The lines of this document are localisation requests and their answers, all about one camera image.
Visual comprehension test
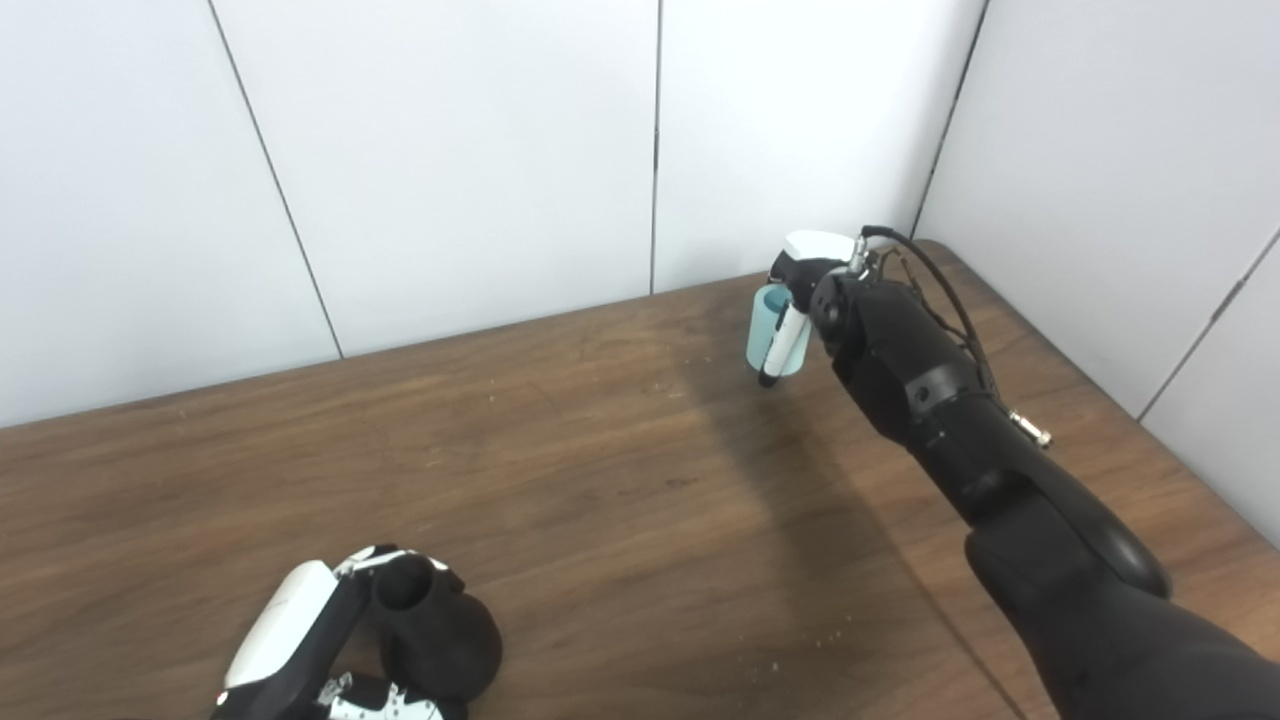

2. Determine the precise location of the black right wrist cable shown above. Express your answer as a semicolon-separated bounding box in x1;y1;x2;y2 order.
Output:
848;225;1054;449

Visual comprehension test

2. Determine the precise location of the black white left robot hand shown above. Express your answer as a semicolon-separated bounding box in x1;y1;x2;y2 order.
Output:
210;545;466;720

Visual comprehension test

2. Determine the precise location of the light blue cup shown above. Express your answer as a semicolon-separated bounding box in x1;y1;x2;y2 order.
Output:
746;284;813;378

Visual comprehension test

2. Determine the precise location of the black flared nozzle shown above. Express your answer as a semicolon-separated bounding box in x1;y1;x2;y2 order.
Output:
372;552;503;701

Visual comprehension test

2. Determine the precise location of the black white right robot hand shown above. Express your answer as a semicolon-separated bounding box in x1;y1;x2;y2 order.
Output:
757;231;863;389

